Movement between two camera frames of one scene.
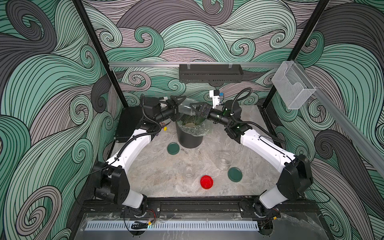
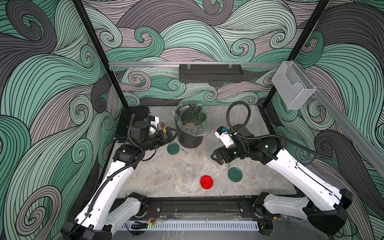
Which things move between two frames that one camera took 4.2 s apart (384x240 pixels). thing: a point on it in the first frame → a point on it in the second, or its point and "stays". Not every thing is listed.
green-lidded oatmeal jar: (184, 107) → (211, 147)
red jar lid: (206, 182) stays
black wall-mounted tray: (207, 73) stays
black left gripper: (173, 109) → (166, 137)
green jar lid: (173, 148) stays
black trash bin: (187, 140) stays
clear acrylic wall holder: (294, 87) stays
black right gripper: (207, 111) → (226, 157)
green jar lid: (234, 174) stays
